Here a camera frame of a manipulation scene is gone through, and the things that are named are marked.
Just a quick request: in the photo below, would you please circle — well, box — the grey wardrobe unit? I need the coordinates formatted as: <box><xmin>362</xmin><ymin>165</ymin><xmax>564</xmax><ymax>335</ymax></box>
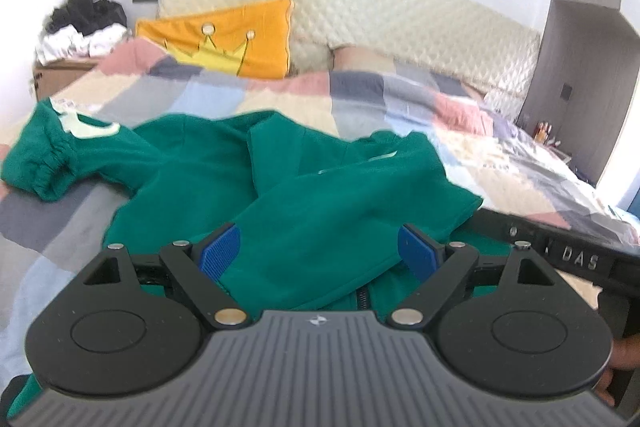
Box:
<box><xmin>515</xmin><ymin>0</ymin><xmax>634</xmax><ymax>188</ymax></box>

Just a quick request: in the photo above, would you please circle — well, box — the white clothes pile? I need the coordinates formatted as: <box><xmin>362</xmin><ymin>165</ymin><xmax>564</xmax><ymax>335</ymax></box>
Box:
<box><xmin>35</xmin><ymin>24</ymin><xmax>134</xmax><ymax>63</ymax></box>

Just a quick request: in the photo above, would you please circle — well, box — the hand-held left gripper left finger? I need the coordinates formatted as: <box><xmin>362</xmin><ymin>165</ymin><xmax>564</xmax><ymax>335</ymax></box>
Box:
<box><xmin>82</xmin><ymin>223</ymin><xmax>252</xmax><ymax>329</ymax></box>

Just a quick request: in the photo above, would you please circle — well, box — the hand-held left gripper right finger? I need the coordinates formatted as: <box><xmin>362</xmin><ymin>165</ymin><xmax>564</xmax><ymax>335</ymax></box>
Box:
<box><xmin>387</xmin><ymin>223</ymin><xmax>559</xmax><ymax>328</ymax></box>

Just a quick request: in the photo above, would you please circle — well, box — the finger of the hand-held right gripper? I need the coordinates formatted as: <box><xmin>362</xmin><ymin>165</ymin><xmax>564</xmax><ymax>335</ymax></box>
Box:
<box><xmin>472</xmin><ymin>207</ymin><xmax>539</xmax><ymax>253</ymax></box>

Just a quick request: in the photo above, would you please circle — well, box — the cream quilted headboard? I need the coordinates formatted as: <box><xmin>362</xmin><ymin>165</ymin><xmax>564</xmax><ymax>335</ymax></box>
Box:
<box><xmin>157</xmin><ymin>0</ymin><xmax>542</xmax><ymax>118</ymax></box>

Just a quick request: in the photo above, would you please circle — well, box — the person's right hand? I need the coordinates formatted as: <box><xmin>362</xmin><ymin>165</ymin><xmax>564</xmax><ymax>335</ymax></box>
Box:
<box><xmin>597</xmin><ymin>338</ymin><xmax>640</xmax><ymax>403</ymax></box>

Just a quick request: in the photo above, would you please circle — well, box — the yellow crown pillow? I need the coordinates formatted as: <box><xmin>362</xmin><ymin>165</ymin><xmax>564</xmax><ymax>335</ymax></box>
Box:
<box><xmin>136</xmin><ymin>0</ymin><xmax>295</xmax><ymax>80</ymax></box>

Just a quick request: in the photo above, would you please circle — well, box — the green jacket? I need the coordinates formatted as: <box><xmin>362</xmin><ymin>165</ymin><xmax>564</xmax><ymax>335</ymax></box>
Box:
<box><xmin>0</xmin><ymin>99</ymin><xmax>513</xmax><ymax>426</ymax></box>

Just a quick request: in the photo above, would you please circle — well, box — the patchwork quilt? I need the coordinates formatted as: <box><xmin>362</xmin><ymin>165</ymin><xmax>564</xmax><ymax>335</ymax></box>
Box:
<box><xmin>0</xmin><ymin>38</ymin><xmax>640</xmax><ymax>379</ymax></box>

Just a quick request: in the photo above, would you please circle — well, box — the cardboard box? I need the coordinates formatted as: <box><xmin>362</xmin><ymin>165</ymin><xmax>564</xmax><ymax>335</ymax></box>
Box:
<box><xmin>32</xmin><ymin>59</ymin><xmax>101</xmax><ymax>100</ymax></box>

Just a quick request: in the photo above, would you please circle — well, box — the patchwork pillow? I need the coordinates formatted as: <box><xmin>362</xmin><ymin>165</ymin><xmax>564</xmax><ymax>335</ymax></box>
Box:
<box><xmin>332</xmin><ymin>46</ymin><xmax>451</xmax><ymax>82</ymax></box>

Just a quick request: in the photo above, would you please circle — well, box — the black clothes pile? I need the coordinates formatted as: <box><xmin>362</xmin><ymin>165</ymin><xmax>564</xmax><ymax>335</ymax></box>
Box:
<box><xmin>47</xmin><ymin>0</ymin><xmax>129</xmax><ymax>36</ymax></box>

